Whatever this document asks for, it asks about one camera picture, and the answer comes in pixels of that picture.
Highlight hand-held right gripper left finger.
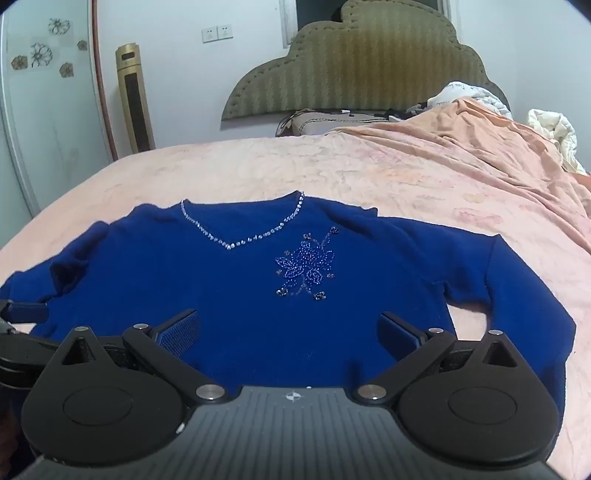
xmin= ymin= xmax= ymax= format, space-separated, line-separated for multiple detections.
xmin=60 ymin=308 xmax=232 ymax=406

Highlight window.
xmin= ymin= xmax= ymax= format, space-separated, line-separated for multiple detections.
xmin=279 ymin=0 xmax=452 ymax=48

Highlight white quilt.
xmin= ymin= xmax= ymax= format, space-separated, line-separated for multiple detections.
xmin=427 ymin=82 xmax=513 ymax=121

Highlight peach blanket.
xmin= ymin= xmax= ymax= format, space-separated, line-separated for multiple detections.
xmin=323 ymin=97 xmax=591 ymax=259

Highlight beige pillow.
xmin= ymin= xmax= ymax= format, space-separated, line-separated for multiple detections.
xmin=276 ymin=109 xmax=393 ymax=137

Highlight cream crumpled cloth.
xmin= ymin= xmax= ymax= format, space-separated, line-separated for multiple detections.
xmin=527 ymin=109 xmax=590 ymax=175

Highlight gold tower fan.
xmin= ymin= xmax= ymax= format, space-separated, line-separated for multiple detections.
xmin=115 ymin=43 xmax=156 ymax=154

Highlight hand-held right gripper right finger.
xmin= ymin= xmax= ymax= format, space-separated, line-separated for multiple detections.
xmin=355 ymin=311 xmax=520 ymax=406

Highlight pink bed sheet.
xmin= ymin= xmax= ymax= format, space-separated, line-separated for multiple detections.
xmin=0 ymin=131 xmax=591 ymax=480

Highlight olive striped headboard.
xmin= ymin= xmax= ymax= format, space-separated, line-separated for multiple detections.
xmin=222 ymin=0 xmax=511 ymax=124

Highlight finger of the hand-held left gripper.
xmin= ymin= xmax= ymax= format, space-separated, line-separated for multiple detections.
xmin=0 ymin=300 xmax=49 ymax=325

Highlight blue beaded sweater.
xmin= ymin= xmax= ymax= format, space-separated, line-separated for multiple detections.
xmin=0 ymin=190 xmax=578 ymax=437

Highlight dark clothes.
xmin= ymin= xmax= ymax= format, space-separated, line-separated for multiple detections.
xmin=383 ymin=104 xmax=431 ymax=123

